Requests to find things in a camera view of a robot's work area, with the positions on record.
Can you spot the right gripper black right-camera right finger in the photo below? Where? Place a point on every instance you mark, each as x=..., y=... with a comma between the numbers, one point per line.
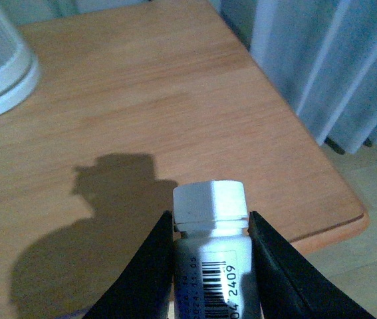
x=290, y=286

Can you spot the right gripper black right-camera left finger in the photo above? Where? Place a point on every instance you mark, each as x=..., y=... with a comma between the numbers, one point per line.
x=143, y=288

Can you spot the white medicine bottle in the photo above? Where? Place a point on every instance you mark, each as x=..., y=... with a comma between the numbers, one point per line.
x=214, y=273

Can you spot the wooden nightstand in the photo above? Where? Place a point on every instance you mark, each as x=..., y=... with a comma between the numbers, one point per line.
x=133, y=102

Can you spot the grey curtain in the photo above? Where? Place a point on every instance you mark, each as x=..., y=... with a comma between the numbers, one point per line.
x=318, y=58

